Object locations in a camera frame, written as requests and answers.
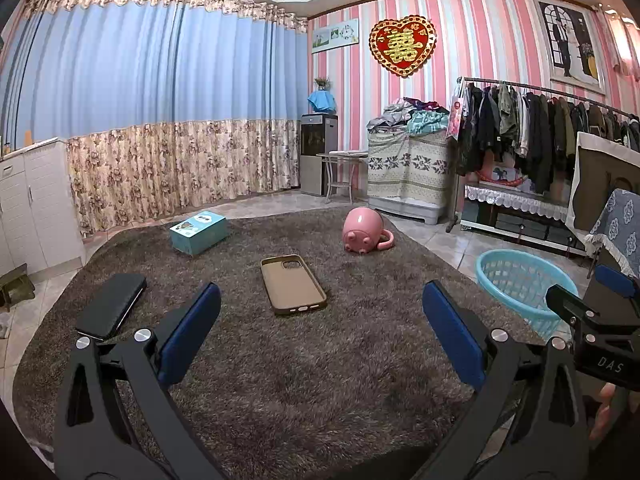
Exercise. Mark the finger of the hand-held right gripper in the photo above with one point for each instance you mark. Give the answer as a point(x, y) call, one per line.
point(567, 302)
point(620, 282)

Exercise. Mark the pink pig mug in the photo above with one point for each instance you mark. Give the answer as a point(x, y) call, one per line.
point(362, 227)

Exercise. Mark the chest under patterned cloth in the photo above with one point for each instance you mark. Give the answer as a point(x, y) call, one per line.
point(407, 175)

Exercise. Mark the blue patterned cloth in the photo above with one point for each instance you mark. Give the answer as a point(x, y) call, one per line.
point(617, 230)

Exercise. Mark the small potted plant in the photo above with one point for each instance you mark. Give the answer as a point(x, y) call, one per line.
point(322, 83)

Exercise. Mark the person's right hand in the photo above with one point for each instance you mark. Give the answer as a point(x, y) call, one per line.
point(607, 410)

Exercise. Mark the red heart wall decoration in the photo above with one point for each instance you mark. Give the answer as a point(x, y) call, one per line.
point(402, 45)

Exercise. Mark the row of hanging clothes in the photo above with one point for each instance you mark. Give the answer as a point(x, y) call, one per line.
point(530, 130)

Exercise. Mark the brown phone case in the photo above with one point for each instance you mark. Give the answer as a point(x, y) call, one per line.
point(292, 285)

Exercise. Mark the landscape wall picture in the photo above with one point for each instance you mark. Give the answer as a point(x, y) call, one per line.
point(336, 35)

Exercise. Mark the white lace cloth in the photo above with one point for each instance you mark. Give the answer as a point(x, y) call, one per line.
point(515, 200)

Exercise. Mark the white cabinet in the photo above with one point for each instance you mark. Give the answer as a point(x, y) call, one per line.
point(35, 200)

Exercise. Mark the colourful toy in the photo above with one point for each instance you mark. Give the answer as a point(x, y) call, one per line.
point(502, 176)

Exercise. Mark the pile of clothes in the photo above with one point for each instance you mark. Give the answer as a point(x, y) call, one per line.
point(410, 117)

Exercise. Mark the teal tissue box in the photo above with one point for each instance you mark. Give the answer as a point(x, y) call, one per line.
point(197, 232)

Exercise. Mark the metal clothes rack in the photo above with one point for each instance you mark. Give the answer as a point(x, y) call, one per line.
point(515, 84)

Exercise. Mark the wedding wall poster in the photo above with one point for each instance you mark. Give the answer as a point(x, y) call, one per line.
point(570, 40)

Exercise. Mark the black phone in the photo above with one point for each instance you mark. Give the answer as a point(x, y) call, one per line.
point(110, 307)

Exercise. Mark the blue bottle cover cloth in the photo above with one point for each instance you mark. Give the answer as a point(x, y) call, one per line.
point(321, 101)

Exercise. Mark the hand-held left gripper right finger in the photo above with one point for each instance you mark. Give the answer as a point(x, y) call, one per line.
point(452, 332)

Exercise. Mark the small metal side table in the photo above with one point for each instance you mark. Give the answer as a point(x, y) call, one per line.
point(345, 156)

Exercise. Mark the grey water dispenser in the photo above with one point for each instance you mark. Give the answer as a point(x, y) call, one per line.
point(317, 157)

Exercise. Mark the small wooden stool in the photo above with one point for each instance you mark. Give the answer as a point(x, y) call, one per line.
point(15, 285)

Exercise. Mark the pink hanging bag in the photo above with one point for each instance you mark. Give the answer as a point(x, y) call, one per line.
point(456, 117)

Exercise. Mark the low cabinet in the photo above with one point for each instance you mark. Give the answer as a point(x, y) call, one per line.
point(515, 227)

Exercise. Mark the blue and floral curtain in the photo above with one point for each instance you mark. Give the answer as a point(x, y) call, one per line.
point(150, 85)

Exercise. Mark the light blue plastic basket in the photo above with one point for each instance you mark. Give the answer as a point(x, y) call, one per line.
point(505, 270)

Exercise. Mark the white framed brown board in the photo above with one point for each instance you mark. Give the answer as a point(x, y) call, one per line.
point(600, 185)

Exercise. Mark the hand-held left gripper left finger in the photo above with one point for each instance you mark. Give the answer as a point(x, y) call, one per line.
point(192, 332)

